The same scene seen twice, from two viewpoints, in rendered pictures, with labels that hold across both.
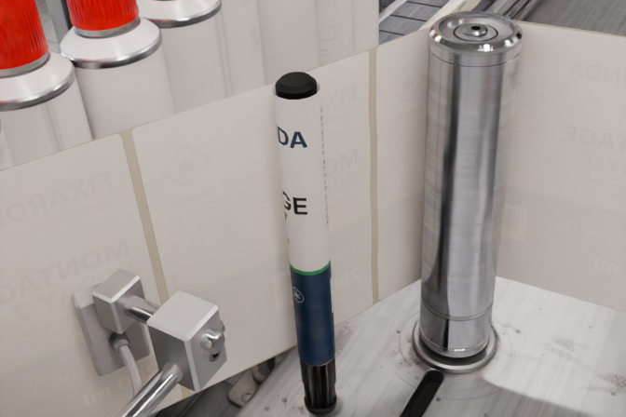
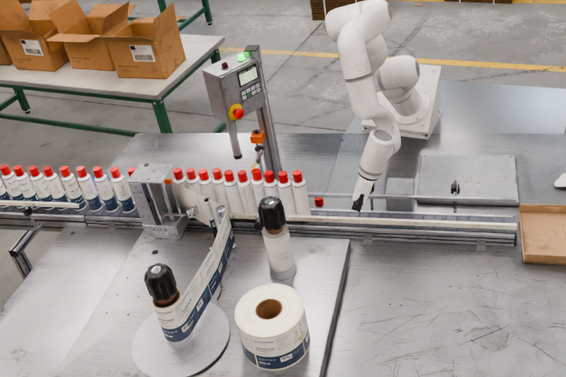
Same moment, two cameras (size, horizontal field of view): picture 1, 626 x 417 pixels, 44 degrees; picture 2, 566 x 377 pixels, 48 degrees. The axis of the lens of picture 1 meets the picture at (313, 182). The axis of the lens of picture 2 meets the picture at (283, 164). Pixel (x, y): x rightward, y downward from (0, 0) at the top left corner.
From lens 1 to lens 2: 2.14 m
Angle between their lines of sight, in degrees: 61
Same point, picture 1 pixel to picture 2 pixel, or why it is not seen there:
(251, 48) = (257, 194)
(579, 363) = (231, 261)
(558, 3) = (406, 246)
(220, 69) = (243, 193)
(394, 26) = (342, 214)
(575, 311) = (242, 259)
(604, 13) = (402, 257)
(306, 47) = not seen: hidden behind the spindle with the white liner
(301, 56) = not seen: hidden behind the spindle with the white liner
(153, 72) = (229, 188)
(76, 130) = (219, 189)
